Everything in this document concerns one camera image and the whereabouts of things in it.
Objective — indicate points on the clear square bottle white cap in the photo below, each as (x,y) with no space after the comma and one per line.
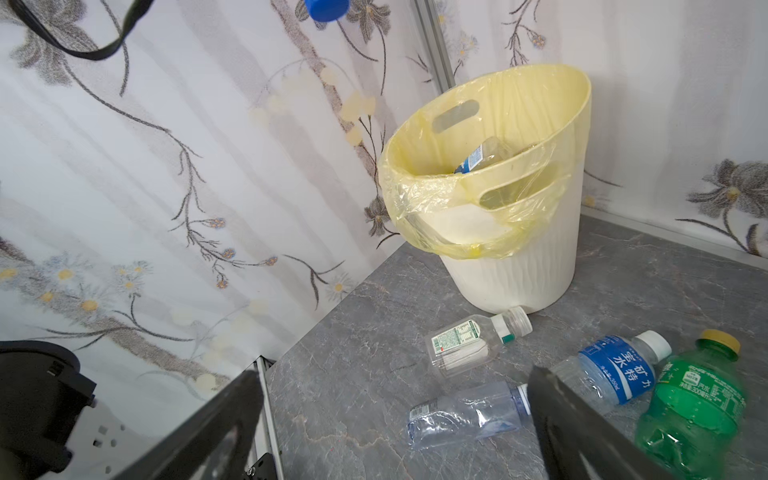
(475,340)

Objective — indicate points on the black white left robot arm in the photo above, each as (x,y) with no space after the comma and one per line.
(42,389)

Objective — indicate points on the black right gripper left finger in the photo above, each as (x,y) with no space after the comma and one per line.
(212,444)

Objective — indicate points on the aluminium mounting rail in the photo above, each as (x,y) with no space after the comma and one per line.
(264,458)

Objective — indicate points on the crushed clear bottle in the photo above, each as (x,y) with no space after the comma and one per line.
(478,413)

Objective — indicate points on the small green bottle yellow cap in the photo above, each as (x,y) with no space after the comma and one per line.
(696,409)

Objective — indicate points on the white bin yellow bag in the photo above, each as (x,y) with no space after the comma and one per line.
(508,233)

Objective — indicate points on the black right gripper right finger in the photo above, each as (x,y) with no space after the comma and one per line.
(576,441)

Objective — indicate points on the clear bottle blue label blue cap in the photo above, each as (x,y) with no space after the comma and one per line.
(327,10)

